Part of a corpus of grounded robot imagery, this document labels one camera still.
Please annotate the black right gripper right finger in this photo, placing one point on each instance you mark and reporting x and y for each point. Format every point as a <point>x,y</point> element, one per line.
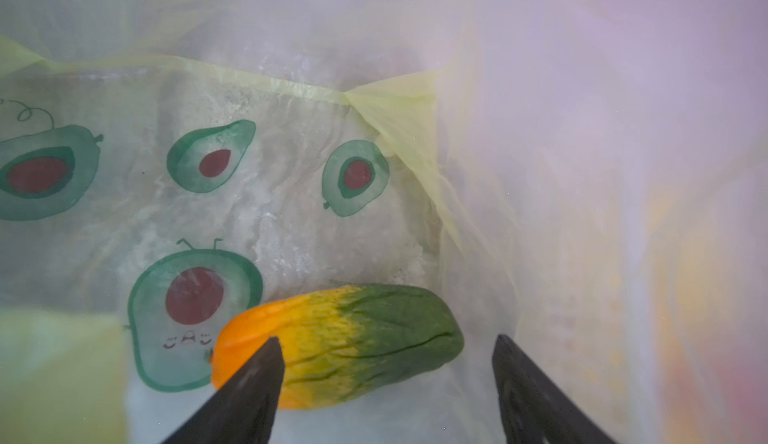
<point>533,409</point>

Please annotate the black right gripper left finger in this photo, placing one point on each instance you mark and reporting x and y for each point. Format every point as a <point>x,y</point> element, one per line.
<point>243,410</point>

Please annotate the orange fruit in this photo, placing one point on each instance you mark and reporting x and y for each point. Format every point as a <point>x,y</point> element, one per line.
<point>343,343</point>

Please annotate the yellow-green plastic bag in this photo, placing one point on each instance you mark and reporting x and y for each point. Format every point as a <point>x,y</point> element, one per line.
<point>588,177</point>

